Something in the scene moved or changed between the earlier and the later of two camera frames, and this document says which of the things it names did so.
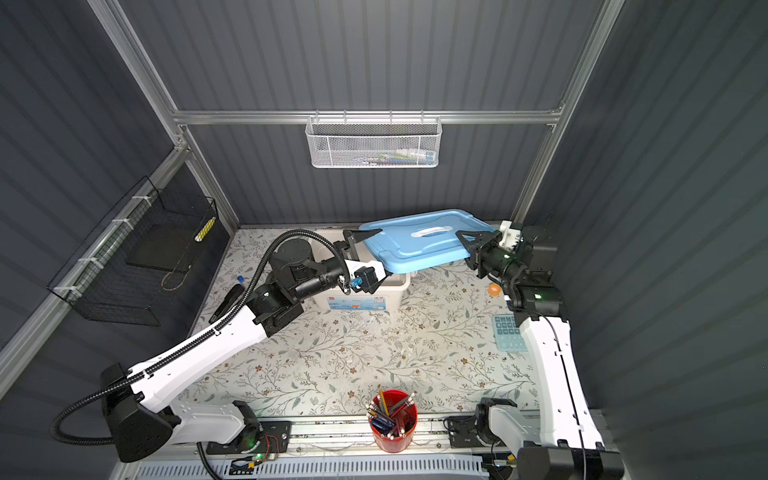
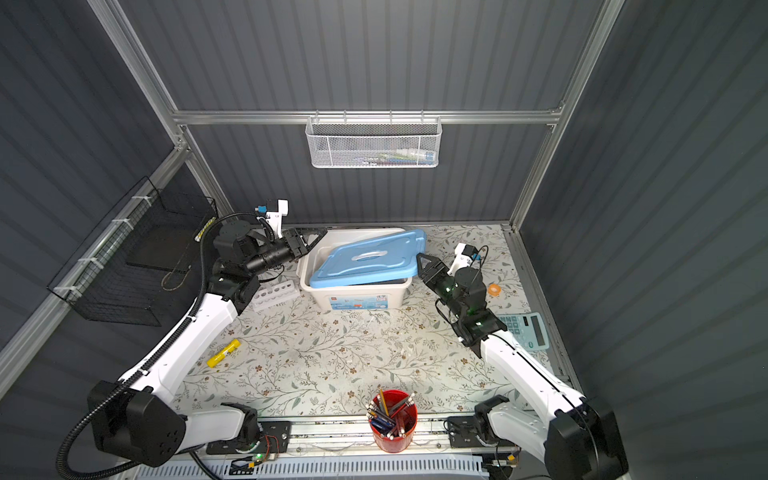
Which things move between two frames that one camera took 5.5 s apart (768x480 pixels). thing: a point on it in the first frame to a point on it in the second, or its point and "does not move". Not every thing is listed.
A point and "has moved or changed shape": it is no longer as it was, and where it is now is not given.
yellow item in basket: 205,229 does not move
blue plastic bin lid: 417,242 has moved or changed shape
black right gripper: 485,238 to 435,265
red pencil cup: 392,419 does not move
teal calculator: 507,334 to 529,328
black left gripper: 350,235 to 293,243
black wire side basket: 132,268 does not move
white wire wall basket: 373,142 does not move
